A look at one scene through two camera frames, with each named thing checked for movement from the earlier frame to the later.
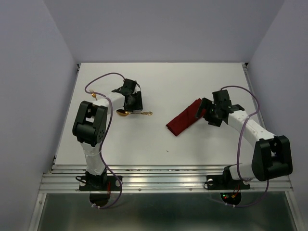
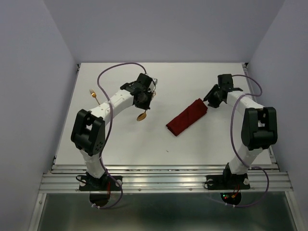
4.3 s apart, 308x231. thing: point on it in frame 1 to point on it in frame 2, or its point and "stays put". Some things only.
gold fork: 94,95 stays put
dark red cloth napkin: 185,119 stays put
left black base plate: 100,183 stays put
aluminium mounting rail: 155,178 stays put
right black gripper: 205,104 to 214,88
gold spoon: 122,112 to 142,116
